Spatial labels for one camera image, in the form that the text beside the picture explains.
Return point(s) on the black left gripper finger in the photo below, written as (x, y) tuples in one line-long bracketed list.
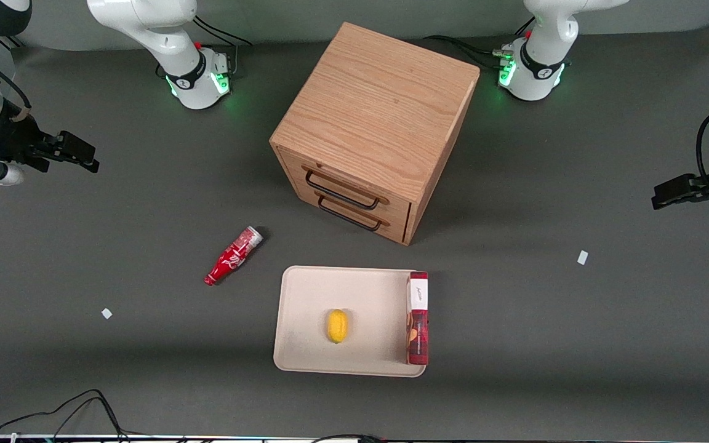
[(674, 198), (677, 182)]

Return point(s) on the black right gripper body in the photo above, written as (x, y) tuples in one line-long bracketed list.
[(15, 141)]

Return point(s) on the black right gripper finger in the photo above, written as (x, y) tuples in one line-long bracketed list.
[(80, 165), (74, 146)]

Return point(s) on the red coke bottle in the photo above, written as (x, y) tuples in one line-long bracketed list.
[(231, 258)]

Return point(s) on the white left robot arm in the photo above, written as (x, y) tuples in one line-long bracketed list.
[(539, 61)]

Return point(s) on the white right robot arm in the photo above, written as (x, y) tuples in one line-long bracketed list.
[(176, 37)]

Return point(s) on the beige plastic tray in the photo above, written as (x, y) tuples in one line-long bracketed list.
[(367, 307)]

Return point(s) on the red cookie box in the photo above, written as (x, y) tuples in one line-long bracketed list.
[(418, 326)]

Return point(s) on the yellow lemon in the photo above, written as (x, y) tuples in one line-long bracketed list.
[(338, 326)]

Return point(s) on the wooden drawer cabinet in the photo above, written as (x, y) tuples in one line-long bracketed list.
[(379, 104)]

